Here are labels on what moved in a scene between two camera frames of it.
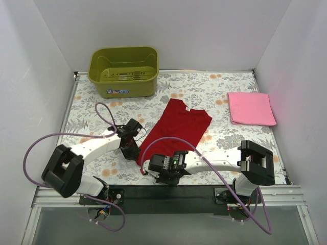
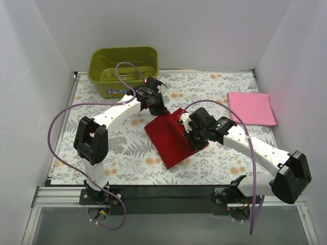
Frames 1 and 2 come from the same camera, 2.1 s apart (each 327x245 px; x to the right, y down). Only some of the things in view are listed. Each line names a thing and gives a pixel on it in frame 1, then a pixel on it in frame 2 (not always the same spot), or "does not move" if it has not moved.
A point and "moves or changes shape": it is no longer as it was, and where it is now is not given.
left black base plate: (115, 195) does not move
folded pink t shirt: (249, 108) does not move
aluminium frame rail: (271, 196) does not move
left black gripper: (130, 152) -> (156, 105)
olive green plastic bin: (124, 72) does not move
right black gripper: (155, 166) -> (195, 139)
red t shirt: (176, 121) moves or changes shape
